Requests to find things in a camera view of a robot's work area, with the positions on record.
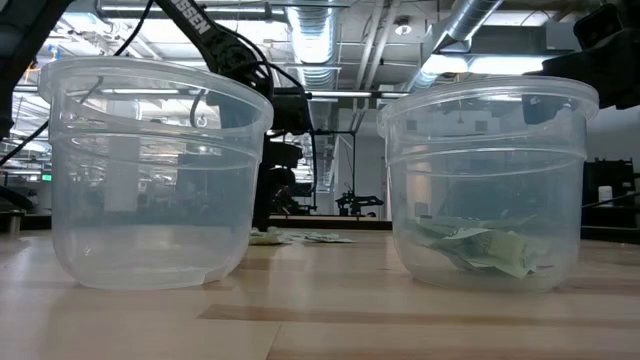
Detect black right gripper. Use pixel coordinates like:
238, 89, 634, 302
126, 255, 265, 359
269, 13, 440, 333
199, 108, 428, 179
522, 2, 640, 126

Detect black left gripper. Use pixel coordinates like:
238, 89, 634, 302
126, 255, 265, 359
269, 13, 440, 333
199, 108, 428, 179
252, 139, 305, 232

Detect banknotes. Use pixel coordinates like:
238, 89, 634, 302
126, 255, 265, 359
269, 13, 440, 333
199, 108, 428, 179
434, 227, 540, 279
248, 227, 295, 247

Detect green white sweetener packet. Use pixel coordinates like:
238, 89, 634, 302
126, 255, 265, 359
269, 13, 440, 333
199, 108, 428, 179
319, 232, 357, 245
409, 214, 539, 237
402, 217, 451, 251
292, 229, 327, 243

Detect bright ceiling light panel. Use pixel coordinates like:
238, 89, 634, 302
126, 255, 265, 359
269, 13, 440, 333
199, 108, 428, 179
422, 53, 547, 76

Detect wooden background table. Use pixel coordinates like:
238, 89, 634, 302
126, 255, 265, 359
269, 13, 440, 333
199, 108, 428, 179
269, 214, 394, 231

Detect small black background robot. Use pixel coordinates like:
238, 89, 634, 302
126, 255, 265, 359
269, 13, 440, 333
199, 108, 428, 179
334, 191, 386, 218

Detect black shelf unit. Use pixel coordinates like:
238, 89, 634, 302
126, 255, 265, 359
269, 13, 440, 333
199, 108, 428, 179
581, 157, 640, 244

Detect clear round plastic container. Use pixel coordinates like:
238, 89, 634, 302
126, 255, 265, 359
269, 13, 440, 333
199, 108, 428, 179
37, 55, 275, 291
377, 74, 600, 294

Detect slim silver spiral duct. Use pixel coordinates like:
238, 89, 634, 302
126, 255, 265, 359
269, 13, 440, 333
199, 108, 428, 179
404, 0, 505, 94

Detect large ribbed silver duct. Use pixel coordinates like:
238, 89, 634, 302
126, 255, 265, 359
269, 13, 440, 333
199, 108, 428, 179
285, 0, 342, 91

